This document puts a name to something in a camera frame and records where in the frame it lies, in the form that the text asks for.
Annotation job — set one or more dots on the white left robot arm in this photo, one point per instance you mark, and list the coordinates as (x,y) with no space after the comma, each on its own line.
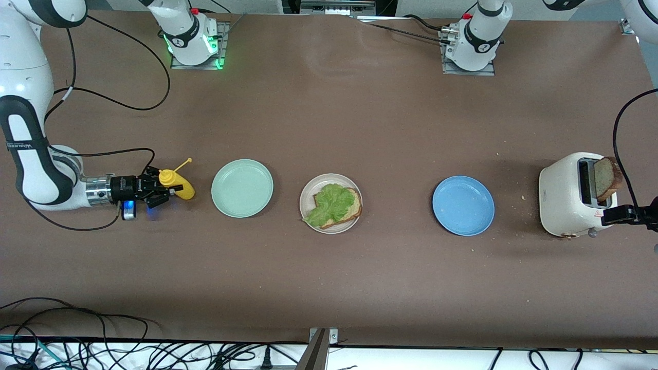
(480,31)

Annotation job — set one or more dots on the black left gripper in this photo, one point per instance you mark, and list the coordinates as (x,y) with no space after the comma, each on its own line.
(649,215)

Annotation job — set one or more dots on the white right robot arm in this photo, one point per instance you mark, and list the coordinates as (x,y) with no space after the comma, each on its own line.
(20,67)

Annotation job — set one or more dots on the green lettuce leaf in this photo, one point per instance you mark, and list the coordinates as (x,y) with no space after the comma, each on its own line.
(329,205)

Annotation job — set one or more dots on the yellow mustard squeeze bottle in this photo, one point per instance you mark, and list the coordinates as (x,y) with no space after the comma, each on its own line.
(184,191)

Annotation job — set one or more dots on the grey metal bracket beam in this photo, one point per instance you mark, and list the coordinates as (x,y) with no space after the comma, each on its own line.
(316,354)

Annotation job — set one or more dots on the black power plug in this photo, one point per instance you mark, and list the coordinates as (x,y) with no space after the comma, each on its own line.
(266,359)

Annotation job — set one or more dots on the white toaster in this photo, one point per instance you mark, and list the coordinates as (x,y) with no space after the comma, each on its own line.
(560,195)

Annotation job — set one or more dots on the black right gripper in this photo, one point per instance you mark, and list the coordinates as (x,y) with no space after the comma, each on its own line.
(124,188)

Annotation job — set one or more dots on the grey metal equipment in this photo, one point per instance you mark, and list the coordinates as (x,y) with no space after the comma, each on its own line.
(339,6)

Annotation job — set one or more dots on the brown toast bread slice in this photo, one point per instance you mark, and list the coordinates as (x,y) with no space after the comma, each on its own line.
(606,177)
(357,208)

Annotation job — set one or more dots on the mint green plate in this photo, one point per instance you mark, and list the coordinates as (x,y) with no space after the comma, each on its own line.
(241,187)

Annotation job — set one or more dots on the beige plate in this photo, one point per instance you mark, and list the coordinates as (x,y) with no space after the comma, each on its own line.
(329,179)

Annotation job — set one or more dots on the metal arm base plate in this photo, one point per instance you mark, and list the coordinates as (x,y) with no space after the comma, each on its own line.
(224,46)
(470,73)

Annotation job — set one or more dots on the blue plate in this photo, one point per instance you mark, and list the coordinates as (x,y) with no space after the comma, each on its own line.
(462,205)

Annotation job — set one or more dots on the aluminium frame profile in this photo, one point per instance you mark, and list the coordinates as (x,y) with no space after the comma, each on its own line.
(628,26)

